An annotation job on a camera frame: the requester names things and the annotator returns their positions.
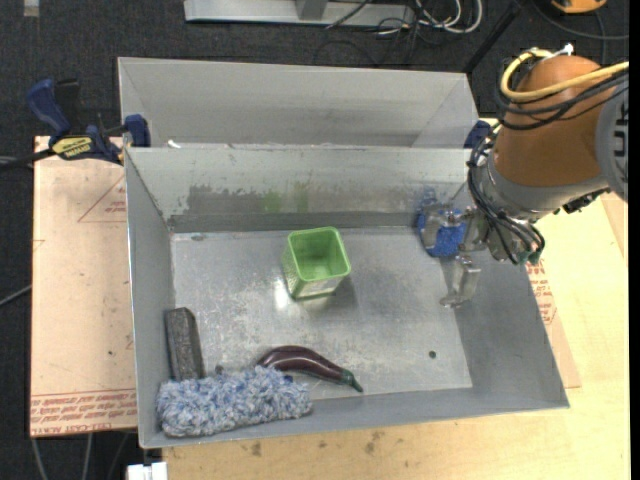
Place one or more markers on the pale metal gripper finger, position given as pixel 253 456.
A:
pixel 426 228
pixel 462 283

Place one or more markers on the blue sponge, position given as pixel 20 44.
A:
pixel 450 238

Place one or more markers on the grey metal bin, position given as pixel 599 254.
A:
pixel 390 318

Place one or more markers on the green plastic cup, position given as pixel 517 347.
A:
pixel 316 260

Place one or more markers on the purple toy eggplant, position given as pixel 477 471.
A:
pixel 310 363

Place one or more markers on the blue and white fluffy cloth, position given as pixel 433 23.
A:
pixel 230 403

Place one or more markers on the dark grey flat block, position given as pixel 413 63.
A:
pixel 183 343

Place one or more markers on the brown cardboard board red print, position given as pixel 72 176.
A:
pixel 80 293

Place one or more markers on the black cylinder on white bracket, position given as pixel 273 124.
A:
pixel 580 204

